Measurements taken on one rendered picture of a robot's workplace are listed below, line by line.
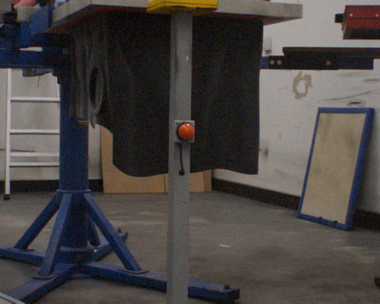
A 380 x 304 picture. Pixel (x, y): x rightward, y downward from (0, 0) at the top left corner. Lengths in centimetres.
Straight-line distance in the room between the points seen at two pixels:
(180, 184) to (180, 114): 16
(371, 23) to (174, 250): 152
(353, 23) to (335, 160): 214
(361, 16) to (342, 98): 220
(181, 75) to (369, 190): 326
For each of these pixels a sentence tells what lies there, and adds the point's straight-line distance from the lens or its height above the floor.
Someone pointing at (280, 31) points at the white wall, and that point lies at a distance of 607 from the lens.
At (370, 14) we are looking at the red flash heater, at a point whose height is 107.
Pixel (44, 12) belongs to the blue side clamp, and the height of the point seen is 99.
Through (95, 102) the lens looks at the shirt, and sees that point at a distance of 224.
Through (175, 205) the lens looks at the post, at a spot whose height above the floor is 48.
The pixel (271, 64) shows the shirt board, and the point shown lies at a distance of 328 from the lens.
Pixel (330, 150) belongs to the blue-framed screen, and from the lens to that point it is 521.
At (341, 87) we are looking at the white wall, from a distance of 527.
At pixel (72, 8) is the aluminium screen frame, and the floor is 96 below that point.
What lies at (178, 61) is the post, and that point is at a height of 81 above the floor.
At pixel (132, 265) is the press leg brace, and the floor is 8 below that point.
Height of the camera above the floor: 70
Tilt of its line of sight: 3 degrees down
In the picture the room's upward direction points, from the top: 1 degrees clockwise
